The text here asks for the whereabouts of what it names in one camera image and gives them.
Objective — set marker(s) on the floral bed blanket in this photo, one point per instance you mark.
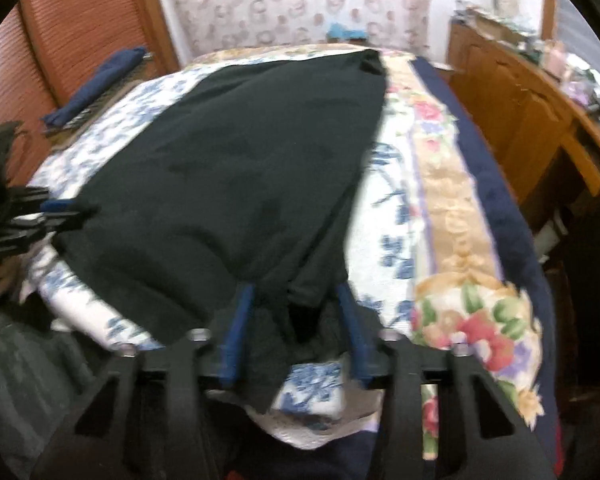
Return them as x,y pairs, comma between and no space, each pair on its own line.
430,210

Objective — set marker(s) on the grey window blind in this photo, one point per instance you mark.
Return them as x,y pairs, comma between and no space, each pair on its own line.
580,25

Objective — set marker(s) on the black printed t-shirt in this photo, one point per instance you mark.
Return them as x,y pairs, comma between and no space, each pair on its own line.
230,160

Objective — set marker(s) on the patterned folded cloth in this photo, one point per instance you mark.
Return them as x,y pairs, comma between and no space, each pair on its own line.
97,107

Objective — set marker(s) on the circle-patterned sheer curtain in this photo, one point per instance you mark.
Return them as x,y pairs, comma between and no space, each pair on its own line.
280,5

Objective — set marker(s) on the blue cloth bundle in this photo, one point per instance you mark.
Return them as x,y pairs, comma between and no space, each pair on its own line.
347,32

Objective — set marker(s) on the wooden cabinet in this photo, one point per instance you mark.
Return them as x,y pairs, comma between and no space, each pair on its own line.
520,110

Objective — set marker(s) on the pink tissue box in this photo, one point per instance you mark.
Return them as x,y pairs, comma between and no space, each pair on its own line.
555,60

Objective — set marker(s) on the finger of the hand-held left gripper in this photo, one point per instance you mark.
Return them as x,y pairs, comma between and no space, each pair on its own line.
70,212

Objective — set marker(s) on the wooden louvered wardrobe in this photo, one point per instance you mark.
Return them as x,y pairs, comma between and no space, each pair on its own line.
80,20

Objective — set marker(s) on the navy folded clothes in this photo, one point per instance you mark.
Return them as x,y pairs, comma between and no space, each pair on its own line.
100,80

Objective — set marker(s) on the dark grey cloth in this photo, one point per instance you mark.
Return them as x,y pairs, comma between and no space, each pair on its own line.
20,385

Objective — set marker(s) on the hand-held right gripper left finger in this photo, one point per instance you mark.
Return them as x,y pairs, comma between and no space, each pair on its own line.
235,330

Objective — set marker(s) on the navy bed sheet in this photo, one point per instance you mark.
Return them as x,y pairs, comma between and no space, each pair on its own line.
495,185

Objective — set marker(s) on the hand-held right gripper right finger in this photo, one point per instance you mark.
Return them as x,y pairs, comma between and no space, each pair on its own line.
352,330

